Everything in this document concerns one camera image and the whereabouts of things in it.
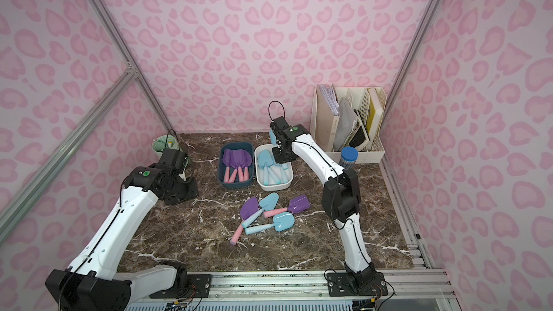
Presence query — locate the purple pointed shovel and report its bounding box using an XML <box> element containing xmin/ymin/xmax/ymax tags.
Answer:
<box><xmin>230</xmin><ymin>197</ymin><xmax>259</xmax><ymax>246</ymax></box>
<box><xmin>239</xmin><ymin>149</ymin><xmax>252</xmax><ymax>182</ymax></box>

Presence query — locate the purple square shovel pink handle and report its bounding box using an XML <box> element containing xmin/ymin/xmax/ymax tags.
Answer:
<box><xmin>222</xmin><ymin>149</ymin><xmax>232</xmax><ymax>184</ymax></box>

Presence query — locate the blue round shovel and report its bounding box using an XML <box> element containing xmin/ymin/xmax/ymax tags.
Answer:
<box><xmin>245</xmin><ymin>212</ymin><xmax>295</xmax><ymax>235</ymax></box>

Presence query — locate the blue square shovel front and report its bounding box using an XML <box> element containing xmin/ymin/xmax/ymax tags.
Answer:
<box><xmin>269</xmin><ymin>130</ymin><xmax>278</xmax><ymax>146</ymax></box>

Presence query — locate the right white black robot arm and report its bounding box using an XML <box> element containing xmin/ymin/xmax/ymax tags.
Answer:
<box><xmin>270</xmin><ymin>116</ymin><xmax>388</xmax><ymax>297</ymax></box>

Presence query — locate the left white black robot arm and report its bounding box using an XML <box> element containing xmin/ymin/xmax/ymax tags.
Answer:
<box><xmin>46</xmin><ymin>148</ymin><xmax>198</xmax><ymax>310</ymax></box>

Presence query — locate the dark teal storage box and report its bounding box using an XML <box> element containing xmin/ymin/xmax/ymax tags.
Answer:
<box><xmin>217</xmin><ymin>142</ymin><xmax>255</xmax><ymax>189</ymax></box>

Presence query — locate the white storage box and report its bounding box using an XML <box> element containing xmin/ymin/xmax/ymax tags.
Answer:
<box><xmin>254</xmin><ymin>144</ymin><xmax>294</xmax><ymax>191</ymax></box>

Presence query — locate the green pen holder cup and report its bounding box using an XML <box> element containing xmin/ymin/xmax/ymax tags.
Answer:
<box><xmin>151</xmin><ymin>134</ymin><xmax>183</xmax><ymax>158</ymax></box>

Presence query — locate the white desk file organizer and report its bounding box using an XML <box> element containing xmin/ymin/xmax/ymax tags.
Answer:
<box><xmin>310</xmin><ymin>86</ymin><xmax>387</xmax><ymax>164</ymax></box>

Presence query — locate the blue lid pencil tube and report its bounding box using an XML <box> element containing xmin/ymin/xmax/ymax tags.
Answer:
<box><xmin>338</xmin><ymin>146</ymin><xmax>359</xmax><ymax>169</ymax></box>

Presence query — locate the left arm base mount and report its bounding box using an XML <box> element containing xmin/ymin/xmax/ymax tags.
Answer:
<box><xmin>149</xmin><ymin>261</ymin><xmax>213</xmax><ymax>299</ymax></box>

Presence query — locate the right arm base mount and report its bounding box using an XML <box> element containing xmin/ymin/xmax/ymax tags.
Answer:
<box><xmin>323</xmin><ymin>268</ymin><xmax>389</xmax><ymax>299</ymax></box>

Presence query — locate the aluminium front rail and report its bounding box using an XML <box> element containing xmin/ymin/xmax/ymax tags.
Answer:
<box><xmin>80</xmin><ymin>267</ymin><xmax>459</xmax><ymax>311</ymax></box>

